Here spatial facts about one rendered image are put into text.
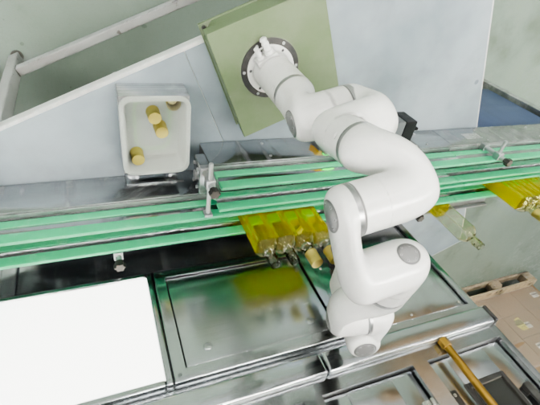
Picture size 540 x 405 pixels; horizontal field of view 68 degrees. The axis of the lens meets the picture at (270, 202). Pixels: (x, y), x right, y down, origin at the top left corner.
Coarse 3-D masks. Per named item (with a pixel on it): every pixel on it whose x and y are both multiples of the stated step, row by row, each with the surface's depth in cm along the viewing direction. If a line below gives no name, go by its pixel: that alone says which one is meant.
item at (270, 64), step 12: (264, 36) 94; (264, 48) 96; (276, 48) 99; (252, 60) 99; (264, 60) 96; (276, 60) 95; (288, 60) 97; (252, 72) 101; (264, 72) 95; (276, 72) 92; (288, 72) 90; (300, 72) 91; (252, 84) 103; (264, 84) 95; (276, 84) 90
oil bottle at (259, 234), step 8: (240, 216) 119; (248, 216) 115; (256, 216) 115; (248, 224) 113; (256, 224) 113; (264, 224) 113; (248, 232) 114; (256, 232) 110; (264, 232) 110; (272, 232) 111; (256, 240) 108; (264, 240) 108; (272, 240) 108; (256, 248) 109; (264, 248) 107; (272, 248) 108; (264, 256) 109
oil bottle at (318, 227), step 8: (304, 208) 122; (312, 208) 123; (304, 216) 119; (312, 216) 119; (320, 216) 120; (312, 224) 116; (320, 224) 117; (320, 232) 114; (328, 232) 115; (320, 240) 114
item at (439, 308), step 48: (240, 240) 134; (384, 240) 145; (0, 288) 104; (48, 288) 108; (432, 288) 129; (384, 336) 108; (432, 336) 110; (480, 336) 115; (240, 384) 91; (288, 384) 93; (336, 384) 97; (384, 384) 101; (432, 384) 101; (528, 384) 105
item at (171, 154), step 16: (128, 96) 95; (144, 96) 96; (160, 96) 97; (176, 96) 99; (128, 112) 104; (144, 112) 105; (160, 112) 107; (176, 112) 109; (128, 128) 106; (144, 128) 108; (176, 128) 111; (128, 144) 109; (144, 144) 111; (160, 144) 113; (176, 144) 115; (128, 160) 108; (160, 160) 113; (176, 160) 114
